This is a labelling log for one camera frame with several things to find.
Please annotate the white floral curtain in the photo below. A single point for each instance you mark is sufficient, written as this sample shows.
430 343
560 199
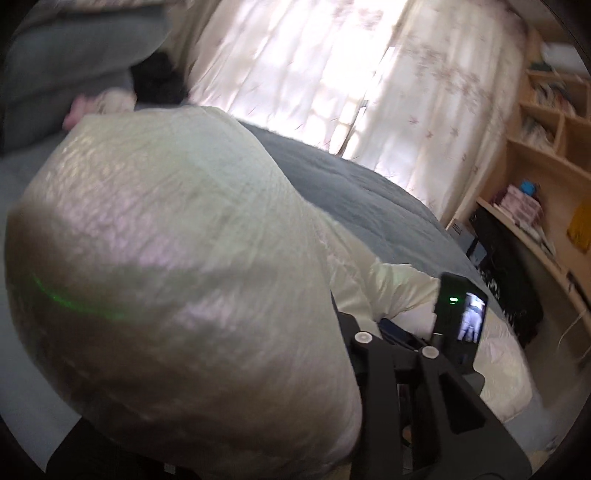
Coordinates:
417 91

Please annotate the pink box stack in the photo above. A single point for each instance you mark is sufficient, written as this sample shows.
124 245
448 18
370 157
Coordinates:
521 207

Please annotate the grey-blue pillow stack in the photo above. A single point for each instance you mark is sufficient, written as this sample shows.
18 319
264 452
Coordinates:
52 60

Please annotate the black garment by window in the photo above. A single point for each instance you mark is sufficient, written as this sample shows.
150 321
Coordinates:
157 82

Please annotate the blue-grey bed blanket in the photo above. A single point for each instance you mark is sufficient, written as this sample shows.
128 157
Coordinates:
395 225

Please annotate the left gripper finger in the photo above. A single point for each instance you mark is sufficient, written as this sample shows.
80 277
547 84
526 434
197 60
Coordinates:
421 418

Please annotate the wooden bookshelf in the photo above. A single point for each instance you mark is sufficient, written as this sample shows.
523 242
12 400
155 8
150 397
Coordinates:
547 142

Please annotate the white puffer jacket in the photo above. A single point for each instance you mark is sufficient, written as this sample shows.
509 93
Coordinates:
178 293

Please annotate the pink white cat plush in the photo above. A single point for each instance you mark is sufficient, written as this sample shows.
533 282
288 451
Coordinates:
110 101

